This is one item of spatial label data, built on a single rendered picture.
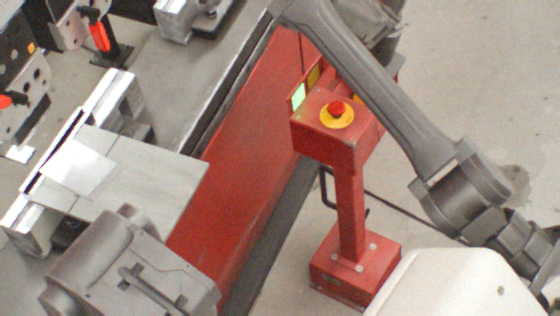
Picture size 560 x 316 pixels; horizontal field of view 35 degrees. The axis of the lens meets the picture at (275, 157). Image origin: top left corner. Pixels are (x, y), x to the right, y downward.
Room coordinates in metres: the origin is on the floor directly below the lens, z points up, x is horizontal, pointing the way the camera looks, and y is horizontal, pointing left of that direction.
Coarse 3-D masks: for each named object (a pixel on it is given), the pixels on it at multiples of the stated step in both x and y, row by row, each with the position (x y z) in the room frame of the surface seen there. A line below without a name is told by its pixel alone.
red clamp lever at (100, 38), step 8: (80, 8) 1.10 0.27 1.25; (88, 8) 1.09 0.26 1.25; (96, 8) 1.09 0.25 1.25; (88, 16) 1.09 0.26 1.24; (96, 16) 1.08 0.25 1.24; (88, 24) 1.10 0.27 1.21; (96, 24) 1.09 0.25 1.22; (96, 32) 1.08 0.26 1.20; (104, 32) 1.09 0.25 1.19; (96, 40) 1.09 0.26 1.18; (104, 40) 1.09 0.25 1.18; (104, 48) 1.08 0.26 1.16
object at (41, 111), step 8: (48, 96) 1.04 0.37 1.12; (40, 104) 1.02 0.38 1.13; (48, 104) 1.03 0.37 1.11; (32, 112) 1.00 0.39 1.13; (40, 112) 1.01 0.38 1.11; (48, 112) 1.04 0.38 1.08; (32, 120) 0.99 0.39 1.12; (40, 120) 1.02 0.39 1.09; (24, 128) 0.97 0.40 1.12; (32, 128) 0.99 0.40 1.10; (16, 136) 0.96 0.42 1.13; (24, 136) 0.97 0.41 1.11; (16, 144) 0.96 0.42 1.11; (24, 144) 0.97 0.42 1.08
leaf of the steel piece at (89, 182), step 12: (84, 156) 0.99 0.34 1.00; (96, 156) 0.98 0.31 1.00; (72, 168) 0.97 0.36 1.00; (84, 168) 0.96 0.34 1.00; (96, 168) 0.96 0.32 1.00; (108, 168) 0.95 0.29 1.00; (120, 168) 0.94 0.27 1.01; (60, 180) 0.94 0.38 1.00; (72, 180) 0.94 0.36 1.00; (84, 180) 0.94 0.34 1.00; (96, 180) 0.93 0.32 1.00; (108, 180) 0.92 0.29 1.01; (84, 192) 0.91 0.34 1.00; (96, 192) 0.90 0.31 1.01
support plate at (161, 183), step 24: (96, 144) 1.01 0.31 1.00; (120, 144) 1.00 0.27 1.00; (144, 144) 0.99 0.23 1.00; (144, 168) 0.94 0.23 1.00; (168, 168) 0.93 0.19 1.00; (192, 168) 0.92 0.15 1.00; (48, 192) 0.92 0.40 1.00; (72, 192) 0.92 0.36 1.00; (120, 192) 0.90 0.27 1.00; (144, 192) 0.89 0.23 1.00; (168, 192) 0.88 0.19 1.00; (192, 192) 0.87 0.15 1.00; (72, 216) 0.87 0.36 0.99; (96, 216) 0.86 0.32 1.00; (168, 216) 0.83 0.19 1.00
